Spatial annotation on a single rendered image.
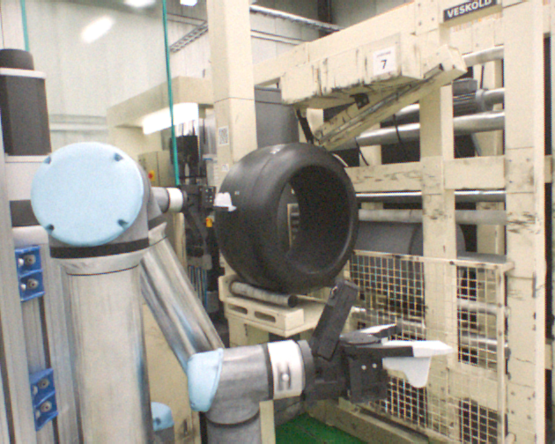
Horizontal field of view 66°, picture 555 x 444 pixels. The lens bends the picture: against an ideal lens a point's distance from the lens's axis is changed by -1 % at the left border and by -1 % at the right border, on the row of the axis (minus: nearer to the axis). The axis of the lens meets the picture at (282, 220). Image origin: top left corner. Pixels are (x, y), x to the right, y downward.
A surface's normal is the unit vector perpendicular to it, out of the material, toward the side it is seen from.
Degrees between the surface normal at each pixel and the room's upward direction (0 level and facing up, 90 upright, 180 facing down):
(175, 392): 90
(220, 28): 90
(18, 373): 90
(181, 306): 83
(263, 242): 99
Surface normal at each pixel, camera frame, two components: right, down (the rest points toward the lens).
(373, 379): 0.20, -0.07
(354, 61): -0.75, 0.10
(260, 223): -0.11, 0.06
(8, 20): 0.62, 0.04
